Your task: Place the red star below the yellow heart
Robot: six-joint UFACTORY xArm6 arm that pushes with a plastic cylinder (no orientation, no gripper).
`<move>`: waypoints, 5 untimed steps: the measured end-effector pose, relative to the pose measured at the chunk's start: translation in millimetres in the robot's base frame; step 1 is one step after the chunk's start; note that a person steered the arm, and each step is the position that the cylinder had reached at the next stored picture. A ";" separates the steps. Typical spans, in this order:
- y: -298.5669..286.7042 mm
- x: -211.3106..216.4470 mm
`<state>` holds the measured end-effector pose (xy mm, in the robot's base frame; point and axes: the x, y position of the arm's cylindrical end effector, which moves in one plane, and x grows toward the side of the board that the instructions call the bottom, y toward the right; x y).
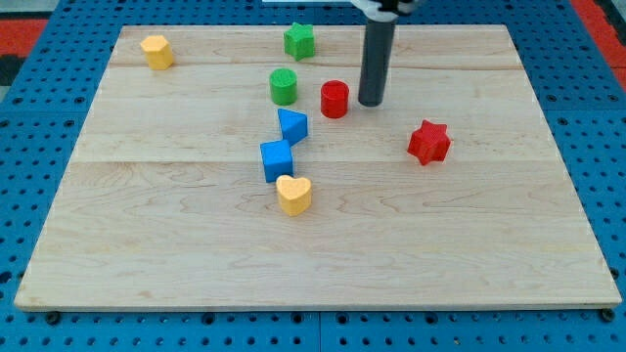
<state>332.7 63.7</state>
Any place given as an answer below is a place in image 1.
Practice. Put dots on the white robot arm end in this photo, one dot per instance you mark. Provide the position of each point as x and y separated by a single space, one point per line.
386 10

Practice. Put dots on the yellow heart block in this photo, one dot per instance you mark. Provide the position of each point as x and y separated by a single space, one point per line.
294 194

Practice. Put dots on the red star block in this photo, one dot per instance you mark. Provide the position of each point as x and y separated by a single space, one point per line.
430 142

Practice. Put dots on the green star block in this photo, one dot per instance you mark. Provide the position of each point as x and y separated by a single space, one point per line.
299 41

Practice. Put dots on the blue cube block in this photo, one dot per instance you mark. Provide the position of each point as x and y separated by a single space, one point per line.
277 159

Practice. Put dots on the blue triangle block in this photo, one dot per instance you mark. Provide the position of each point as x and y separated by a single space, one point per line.
293 124

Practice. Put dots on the red cylinder block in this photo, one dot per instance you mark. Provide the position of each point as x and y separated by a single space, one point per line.
334 99

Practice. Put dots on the light wooden board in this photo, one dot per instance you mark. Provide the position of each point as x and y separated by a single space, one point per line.
164 205

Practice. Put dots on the green cylinder block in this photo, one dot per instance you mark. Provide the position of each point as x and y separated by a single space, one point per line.
283 86

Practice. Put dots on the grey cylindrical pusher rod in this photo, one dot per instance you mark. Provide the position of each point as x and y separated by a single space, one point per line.
376 52

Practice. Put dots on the yellow pentagon block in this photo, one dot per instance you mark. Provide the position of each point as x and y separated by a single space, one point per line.
157 51

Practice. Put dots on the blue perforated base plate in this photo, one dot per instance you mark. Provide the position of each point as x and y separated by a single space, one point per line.
43 111

